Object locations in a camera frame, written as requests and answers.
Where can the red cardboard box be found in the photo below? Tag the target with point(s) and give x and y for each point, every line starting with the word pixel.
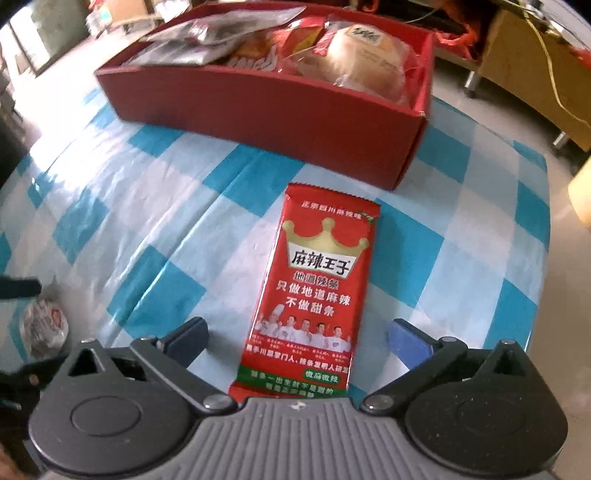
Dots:
pixel 361 136

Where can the red spicy snack bag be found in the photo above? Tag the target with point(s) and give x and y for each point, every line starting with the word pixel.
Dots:
pixel 265 50

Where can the red crown spicy strip packet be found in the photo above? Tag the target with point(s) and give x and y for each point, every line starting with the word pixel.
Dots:
pixel 303 334

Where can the silver foil snack bag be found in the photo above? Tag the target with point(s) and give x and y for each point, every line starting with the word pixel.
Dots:
pixel 43 326

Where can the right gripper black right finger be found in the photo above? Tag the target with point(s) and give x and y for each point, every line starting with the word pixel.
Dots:
pixel 428 360

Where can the clear dark snack packet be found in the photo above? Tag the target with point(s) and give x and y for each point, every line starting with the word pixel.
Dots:
pixel 206 39

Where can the yellow round stool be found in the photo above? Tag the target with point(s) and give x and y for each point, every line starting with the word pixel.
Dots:
pixel 579 191

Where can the wooden tv stand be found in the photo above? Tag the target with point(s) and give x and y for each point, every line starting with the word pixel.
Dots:
pixel 513 46

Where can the blue white checkered tablecloth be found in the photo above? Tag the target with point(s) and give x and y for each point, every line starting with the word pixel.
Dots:
pixel 140 227

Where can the round steamed cake packet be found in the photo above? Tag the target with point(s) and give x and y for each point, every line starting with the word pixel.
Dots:
pixel 360 57

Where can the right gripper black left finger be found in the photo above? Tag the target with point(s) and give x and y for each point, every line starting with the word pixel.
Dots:
pixel 167 358

